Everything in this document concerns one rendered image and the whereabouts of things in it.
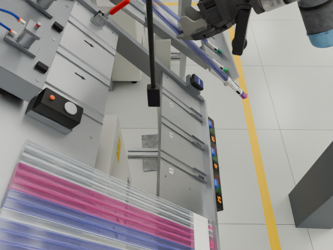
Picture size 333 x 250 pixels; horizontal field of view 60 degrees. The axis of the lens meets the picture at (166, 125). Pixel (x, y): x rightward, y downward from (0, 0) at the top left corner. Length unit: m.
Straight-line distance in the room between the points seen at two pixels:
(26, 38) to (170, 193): 0.45
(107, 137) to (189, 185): 0.41
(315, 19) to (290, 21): 2.25
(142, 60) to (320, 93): 1.63
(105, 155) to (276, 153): 1.13
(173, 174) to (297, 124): 1.40
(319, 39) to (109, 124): 0.74
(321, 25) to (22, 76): 0.55
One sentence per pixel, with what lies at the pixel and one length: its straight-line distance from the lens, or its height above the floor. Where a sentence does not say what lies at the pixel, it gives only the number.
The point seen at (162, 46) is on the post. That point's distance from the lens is 1.12.
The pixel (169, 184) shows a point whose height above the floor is 0.84.
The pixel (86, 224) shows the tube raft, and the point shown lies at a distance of 0.52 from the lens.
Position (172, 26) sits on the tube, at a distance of 0.74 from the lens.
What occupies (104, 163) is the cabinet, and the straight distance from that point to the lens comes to 1.01.
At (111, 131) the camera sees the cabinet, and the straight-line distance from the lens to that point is 1.08.
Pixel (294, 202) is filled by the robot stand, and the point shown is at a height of 0.06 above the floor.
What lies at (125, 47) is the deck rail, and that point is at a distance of 0.87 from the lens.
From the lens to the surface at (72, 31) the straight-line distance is 0.72.
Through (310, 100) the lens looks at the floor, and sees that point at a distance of 2.22.
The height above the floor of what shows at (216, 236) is 0.73.
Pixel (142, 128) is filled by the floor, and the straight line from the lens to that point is 1.85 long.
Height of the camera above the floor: 1.48
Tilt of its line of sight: 53 degrees down
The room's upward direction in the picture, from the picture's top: straight up
